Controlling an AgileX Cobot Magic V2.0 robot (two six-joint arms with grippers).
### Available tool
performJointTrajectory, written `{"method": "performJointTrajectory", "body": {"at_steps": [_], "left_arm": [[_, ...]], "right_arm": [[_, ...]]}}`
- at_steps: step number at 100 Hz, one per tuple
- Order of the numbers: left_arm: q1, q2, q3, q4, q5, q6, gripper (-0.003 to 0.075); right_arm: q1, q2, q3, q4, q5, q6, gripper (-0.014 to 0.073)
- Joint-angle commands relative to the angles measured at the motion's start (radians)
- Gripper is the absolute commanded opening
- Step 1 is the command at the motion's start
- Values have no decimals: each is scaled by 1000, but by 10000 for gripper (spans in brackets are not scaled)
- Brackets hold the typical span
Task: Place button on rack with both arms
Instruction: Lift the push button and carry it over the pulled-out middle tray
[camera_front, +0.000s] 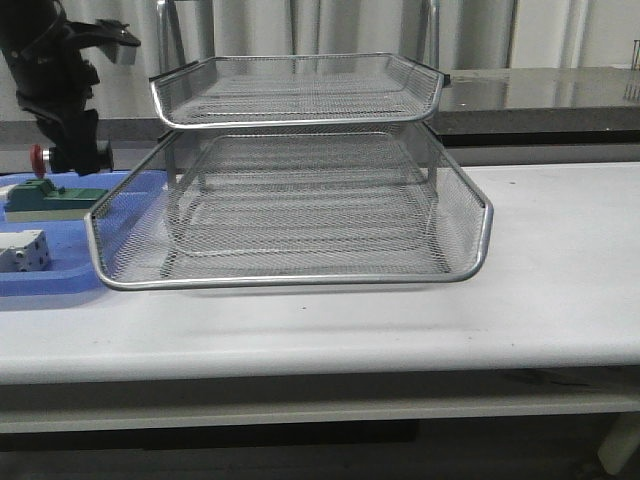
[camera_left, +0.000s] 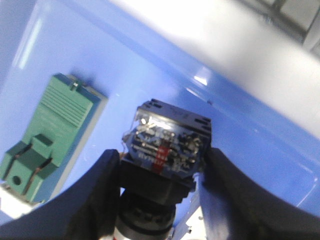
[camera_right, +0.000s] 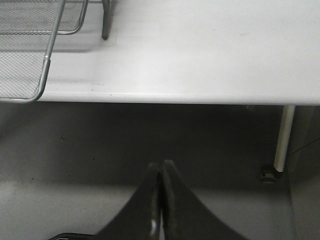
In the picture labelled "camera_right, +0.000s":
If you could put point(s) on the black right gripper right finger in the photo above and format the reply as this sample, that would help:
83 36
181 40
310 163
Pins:
184 216

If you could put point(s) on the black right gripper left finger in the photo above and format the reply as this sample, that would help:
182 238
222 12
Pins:
139 219

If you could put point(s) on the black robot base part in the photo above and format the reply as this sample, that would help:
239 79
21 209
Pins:
72 236

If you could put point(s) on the white table leg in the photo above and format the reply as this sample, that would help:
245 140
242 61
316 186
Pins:
286 122

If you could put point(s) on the silver metal rack frame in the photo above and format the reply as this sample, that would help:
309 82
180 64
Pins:
106 16

